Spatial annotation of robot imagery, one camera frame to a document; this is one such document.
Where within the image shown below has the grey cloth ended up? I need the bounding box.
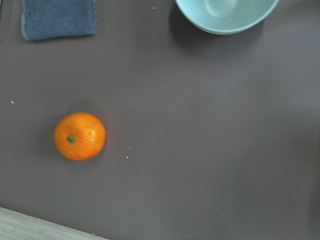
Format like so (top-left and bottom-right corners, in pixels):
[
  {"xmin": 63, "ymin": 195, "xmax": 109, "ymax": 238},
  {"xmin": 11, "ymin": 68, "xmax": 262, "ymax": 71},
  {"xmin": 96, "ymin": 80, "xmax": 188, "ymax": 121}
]
[{"xmin": 21, "ymin": 0, "xmax": 97, "ymax": 41}]

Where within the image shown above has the orange mandarin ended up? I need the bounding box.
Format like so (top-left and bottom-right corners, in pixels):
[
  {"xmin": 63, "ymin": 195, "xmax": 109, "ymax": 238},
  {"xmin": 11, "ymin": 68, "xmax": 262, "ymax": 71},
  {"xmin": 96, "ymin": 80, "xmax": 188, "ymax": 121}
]
[{"xmin": 53, "ymin": 112, "xmax": 107, "ymax": 161}]

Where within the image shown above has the wooden cutting board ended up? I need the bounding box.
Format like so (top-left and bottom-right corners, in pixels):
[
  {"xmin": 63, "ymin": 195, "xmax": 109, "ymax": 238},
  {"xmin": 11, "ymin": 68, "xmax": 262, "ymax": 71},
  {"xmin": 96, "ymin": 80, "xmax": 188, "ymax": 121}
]
[{"xmin": 0, "ymin": 207, "xmax": 103, "ymax": 240}]

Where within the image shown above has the green bowl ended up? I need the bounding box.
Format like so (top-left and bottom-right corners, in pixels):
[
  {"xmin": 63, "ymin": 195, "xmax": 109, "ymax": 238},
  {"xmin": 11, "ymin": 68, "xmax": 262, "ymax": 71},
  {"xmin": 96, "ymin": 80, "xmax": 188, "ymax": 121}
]
[{"xmin": 175, "ymin": 0, "xmax": 279, "ymax": 35}]

